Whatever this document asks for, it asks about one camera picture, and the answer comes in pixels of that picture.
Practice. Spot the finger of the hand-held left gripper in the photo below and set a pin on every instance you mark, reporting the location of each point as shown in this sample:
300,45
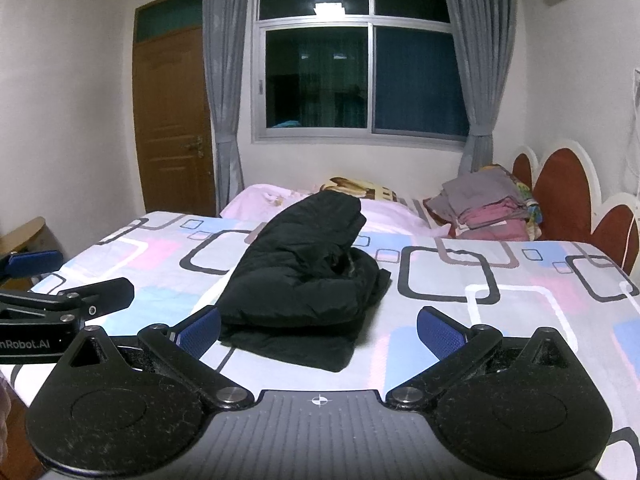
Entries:
110,292
30,263

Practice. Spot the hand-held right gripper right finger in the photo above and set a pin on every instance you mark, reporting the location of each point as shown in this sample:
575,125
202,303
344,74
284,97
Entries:
440,332

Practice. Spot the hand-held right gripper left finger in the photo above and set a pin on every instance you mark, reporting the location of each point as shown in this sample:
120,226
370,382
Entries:
200,331

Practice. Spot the black padded coat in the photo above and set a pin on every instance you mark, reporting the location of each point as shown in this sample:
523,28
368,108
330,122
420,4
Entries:
290,285

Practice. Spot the wooden side furniture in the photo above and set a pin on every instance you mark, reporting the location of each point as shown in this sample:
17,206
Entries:
25,235

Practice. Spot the bed with patterned sheet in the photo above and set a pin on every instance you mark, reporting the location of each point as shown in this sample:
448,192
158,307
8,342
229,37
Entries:
525,310

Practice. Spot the pink blanket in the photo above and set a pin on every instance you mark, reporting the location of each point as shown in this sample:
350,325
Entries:
400,217

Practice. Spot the pink folded cloth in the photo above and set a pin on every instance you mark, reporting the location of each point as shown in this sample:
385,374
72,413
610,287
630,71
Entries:
500,225

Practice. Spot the grey folded cloth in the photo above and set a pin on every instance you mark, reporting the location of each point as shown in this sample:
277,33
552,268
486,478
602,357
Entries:
480,190

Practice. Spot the colourful printed cloth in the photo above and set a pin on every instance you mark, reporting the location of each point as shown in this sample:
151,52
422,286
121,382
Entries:
534,215

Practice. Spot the yellow printed pillow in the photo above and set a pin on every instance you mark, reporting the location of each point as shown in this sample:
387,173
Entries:
370,191

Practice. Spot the brown wooden door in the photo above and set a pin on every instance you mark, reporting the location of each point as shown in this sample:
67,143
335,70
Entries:
170,125

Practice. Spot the red and white headboard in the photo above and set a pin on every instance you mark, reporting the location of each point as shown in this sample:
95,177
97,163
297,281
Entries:
565,195

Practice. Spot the grey curtain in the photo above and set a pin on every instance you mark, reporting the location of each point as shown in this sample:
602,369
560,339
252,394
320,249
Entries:
227,85
480,60

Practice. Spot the sliding glass window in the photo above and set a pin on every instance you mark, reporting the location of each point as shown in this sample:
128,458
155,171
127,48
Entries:
320,75

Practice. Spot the white wall socket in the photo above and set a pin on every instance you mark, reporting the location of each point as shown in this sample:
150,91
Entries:
637,80

